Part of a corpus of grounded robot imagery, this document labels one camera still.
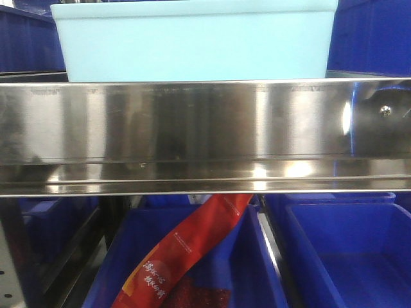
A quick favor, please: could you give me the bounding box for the red snack bag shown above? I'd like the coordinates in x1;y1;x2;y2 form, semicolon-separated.
112;193;253;307

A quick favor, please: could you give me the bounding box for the dark blue bin lower centre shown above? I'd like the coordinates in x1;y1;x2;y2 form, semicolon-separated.
82;203;288;307

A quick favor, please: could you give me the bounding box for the dark blue bin lower right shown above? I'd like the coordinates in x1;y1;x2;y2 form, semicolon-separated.
265;192;410;307

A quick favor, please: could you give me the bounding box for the dark blue bin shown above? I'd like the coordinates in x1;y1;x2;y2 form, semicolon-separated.
18;196;98;264
328;1;410;77
265;192;410;307
1;5;66;73
82;203;288;307

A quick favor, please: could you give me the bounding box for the dark blue bin upper right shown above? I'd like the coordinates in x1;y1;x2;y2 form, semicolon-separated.
328;1;410;77

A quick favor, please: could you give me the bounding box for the dark blue bin lower left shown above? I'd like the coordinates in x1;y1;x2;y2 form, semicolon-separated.
18;196;98;264

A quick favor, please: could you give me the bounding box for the dark blue bin upper left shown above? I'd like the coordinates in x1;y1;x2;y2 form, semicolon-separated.
1;5;66;73

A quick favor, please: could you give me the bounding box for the shelf rail screw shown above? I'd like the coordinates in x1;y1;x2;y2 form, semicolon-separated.
380;105;392;117

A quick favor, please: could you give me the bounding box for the stainless steel shelf rail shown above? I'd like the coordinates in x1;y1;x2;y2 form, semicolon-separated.
1;78;410;197

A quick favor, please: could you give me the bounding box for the light blue plastic bin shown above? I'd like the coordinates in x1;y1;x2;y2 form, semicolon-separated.
51;1;338;82

